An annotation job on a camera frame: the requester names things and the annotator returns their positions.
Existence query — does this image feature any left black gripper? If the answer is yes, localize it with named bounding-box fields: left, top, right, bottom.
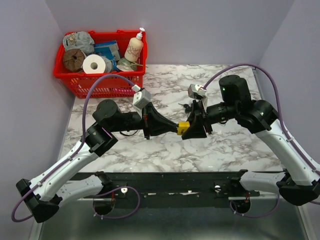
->
left=111, top=103, right=179, bottom=141

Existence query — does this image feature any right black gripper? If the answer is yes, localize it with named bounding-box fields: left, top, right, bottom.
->
left=179, top=99, right=236, bottom=140

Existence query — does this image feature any yellow padlock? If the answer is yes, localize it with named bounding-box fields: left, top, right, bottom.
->
left=177, top=121, right=190, bottom=136

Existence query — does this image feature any black padlock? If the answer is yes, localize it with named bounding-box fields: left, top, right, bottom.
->
left=185, top=105, right=193, bottom=113

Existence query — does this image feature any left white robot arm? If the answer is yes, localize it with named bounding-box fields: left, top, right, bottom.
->
left=16, top=99, right=178, bottom=223

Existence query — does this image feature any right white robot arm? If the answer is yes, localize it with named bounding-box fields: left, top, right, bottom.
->
left=177, top=75, right=320, bottom=206

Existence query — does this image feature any green white packet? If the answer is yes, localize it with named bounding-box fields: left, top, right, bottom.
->
left=116, top=57, right=143, bottom=72

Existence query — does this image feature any cream pump lotion bottle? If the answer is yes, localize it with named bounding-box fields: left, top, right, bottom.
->
left=124, top=27, right=145, bottom=62

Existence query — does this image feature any red plastic basket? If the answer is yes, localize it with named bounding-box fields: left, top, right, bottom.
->
left=53, top=30, right=148, bottom=99

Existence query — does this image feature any white toilet paper roll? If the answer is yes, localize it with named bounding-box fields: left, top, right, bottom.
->
left=82, top=54, right=106, bottom=74

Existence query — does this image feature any blue plastic package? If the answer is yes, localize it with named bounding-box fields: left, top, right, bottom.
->
left=93, top=40, right=121, bottom=61

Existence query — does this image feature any brown paper roll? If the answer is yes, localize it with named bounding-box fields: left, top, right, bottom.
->
left=62, top=48, right=87, bottom=73

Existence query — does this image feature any grey crumpled printed bag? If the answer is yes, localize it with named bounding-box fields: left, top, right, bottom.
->
left=62, top=31, right=95, bottom=55

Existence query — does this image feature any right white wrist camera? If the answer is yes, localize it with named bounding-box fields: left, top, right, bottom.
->
left=187, top=84, right=208, bottom=106

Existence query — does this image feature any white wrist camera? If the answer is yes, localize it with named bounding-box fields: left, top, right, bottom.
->
left=187, top=84, right=208, bottom=106
left=132, top=84, right=151, bottom=110

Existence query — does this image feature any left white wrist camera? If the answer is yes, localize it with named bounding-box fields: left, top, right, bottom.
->
left=132, top=84, right=151, bottom=110

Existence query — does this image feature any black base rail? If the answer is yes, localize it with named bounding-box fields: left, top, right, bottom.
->
left=72, top=170, right=262, bottom=209

